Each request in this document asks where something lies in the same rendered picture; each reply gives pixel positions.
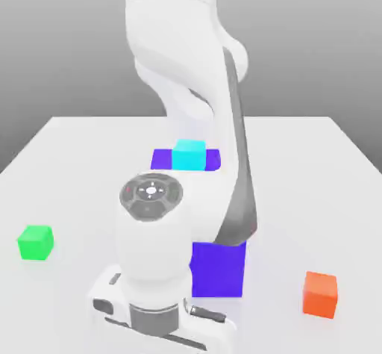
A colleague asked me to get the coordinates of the small cyan cube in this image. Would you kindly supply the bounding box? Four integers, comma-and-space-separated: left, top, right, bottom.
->
172, 139, 207, 172

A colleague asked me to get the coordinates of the small green cube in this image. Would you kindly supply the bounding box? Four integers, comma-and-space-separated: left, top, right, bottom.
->
16, 224, 55, 261

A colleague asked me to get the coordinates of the large purple box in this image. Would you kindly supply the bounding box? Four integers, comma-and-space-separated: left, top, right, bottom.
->
150, 148, 248, 299

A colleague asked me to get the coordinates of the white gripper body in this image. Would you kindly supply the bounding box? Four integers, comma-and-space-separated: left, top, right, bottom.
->
88, 311, 239, 354

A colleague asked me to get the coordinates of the small orange cube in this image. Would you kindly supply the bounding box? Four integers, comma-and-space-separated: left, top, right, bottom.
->
301, 270, 339, 320

